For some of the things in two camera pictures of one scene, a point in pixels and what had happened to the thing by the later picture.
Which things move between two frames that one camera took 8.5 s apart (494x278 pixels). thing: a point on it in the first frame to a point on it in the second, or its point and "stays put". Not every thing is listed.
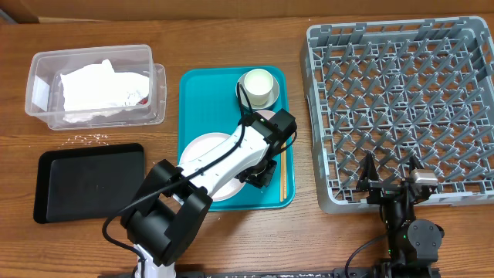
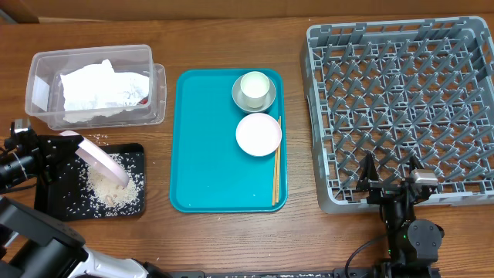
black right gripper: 382,189 stays put
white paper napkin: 89,91 stays put
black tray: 88,184 stays put
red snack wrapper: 143,100 stays put
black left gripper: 262,177 to 49,160
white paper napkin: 124,89 stays put
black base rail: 405,272 stays put
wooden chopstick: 285,174 to 279,159
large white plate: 203,143 to 100,160
